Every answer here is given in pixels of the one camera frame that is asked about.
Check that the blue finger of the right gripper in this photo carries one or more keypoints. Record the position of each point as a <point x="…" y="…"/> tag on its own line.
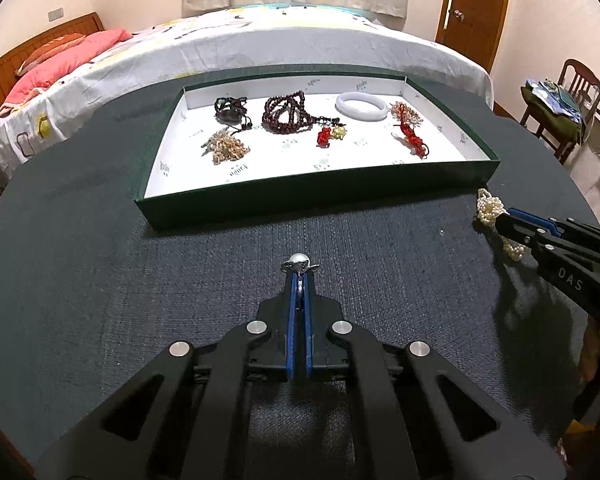
<point x="549" y="225"/>

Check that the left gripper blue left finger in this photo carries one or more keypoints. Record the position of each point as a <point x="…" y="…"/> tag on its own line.
<point x="259" y="349"/>

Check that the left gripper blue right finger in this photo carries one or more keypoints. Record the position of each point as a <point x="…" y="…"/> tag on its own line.
<point x="336" y="347"/>

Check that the red tassel knot pendant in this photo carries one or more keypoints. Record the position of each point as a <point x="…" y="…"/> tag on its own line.
<point x="408" y="121"/>

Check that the white jade bangle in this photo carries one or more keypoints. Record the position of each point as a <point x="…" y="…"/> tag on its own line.
<point x="362" y="106"/>

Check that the rose gold chain jewelry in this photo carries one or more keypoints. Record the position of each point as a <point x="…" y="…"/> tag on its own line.
<point x="224" y="147"/>

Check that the pearl flower brooch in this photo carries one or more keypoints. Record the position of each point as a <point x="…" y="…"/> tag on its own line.
<point x="338" y="133"/>

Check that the green jewelry tray box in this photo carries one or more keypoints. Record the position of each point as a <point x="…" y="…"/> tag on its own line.
<point x="284" y="114"/>

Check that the pile of clothes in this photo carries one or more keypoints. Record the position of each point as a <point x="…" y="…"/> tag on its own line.
<point x="552" y="107"/>

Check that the wooden chair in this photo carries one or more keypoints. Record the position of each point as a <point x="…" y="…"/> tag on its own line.
<point x="584" y="87"/>

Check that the dark green table cloth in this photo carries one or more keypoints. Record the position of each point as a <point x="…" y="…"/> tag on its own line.
<point x="89" y="292"/>

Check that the brown wooden door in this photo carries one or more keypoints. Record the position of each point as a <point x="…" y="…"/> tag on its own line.
<point x="473" y="28"/>

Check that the bed with patterned sheet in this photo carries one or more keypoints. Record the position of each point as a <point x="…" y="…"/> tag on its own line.
<point x="223" y="40"/>

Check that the pink pillow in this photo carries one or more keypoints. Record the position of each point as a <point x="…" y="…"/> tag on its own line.
<point x="43" y="76"/>

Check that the brown striped pillow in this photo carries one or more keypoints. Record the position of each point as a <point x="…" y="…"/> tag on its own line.
<point x="48" y="50"/>

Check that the wooden headboard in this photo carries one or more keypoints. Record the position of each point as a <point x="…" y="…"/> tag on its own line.
<point x="12" y="60"/>

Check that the wall outlet plate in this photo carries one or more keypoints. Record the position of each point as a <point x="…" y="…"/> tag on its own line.
<point x="55" y="15"/>

